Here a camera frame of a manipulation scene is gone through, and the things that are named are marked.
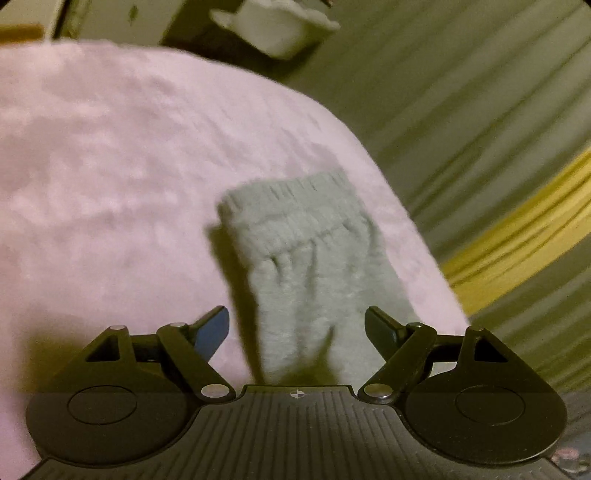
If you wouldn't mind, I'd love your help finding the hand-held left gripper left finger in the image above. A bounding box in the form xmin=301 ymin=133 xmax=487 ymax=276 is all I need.
xmin=85 ymin=305 xmax=236 ymax=400

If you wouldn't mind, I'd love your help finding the grey fuzzy sock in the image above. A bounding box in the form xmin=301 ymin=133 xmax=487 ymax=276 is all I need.
xmin=216 ymin=168 xmax=433 ymax=387

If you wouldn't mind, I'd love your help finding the white plastic container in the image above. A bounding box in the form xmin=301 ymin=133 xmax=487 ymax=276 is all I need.
xmin=209 ymin=0 xmax=343 ymax=61

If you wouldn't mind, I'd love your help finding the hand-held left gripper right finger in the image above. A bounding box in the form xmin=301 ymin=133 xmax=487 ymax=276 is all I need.
xmin=357 ymin=305 xmax=509 ymax=403

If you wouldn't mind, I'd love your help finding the grey-green curtain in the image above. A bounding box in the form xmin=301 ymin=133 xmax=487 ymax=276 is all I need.
xmin=466 ymin=272 xmax=591 ymax=398
xmin=281 ymin=0 xmax=591 ymax=232

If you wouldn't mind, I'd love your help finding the yellow curtain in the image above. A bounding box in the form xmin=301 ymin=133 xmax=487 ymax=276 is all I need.
xmin=438 ymin=152 xmax=591 ymax=319

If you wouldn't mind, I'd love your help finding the pink fleece blanket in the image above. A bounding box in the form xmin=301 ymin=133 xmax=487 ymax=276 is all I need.
xmin=0 ymin=39 xmax=470 ymax=480

